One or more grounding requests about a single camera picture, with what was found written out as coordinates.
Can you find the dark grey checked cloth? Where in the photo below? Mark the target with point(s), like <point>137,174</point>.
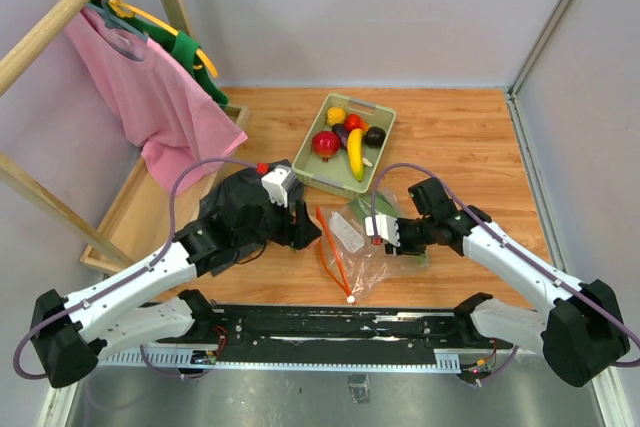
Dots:
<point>239,220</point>

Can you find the yellow fake orange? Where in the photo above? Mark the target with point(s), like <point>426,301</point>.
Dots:
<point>335,116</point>

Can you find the light green plastic basket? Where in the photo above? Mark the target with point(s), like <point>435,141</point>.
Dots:
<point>335,176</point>

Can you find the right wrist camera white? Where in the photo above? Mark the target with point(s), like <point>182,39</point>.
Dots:
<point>384,227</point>

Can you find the red fake apple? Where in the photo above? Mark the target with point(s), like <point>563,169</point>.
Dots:
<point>325,145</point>

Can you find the clear zip top bag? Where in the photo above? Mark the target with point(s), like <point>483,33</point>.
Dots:
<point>349,258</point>

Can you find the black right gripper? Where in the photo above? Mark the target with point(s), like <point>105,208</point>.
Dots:
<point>404,249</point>

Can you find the wooden clothes rack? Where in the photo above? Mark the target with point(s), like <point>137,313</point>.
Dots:
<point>56,126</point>

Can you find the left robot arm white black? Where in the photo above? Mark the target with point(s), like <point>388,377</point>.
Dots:
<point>73,333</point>

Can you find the yellow fake banana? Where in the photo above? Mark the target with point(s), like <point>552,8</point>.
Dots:
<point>354,151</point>

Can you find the dark fake avocado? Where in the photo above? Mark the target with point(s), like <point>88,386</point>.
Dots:
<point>375,137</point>

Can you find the purple fake eggplant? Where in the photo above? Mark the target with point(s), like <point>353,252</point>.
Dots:
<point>342,134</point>

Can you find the green fake leafy vegetable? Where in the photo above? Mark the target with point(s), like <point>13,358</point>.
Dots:
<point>385,203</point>

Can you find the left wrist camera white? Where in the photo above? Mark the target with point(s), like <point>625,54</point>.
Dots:
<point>278,182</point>

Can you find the pink t-shirt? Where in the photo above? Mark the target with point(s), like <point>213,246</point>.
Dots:
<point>163,109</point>

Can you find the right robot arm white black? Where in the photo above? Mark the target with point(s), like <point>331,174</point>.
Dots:
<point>577,327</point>

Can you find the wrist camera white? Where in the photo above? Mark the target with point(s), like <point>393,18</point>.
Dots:
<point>384,227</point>
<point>278,182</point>

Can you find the green t-shirt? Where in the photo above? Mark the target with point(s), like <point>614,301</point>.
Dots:
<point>184,50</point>

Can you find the grey clothes hanger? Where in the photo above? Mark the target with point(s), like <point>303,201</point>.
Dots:
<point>114,22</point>

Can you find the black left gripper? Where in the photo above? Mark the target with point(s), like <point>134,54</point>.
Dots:
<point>300,230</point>

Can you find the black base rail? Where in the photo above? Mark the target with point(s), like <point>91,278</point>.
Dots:
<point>320,338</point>

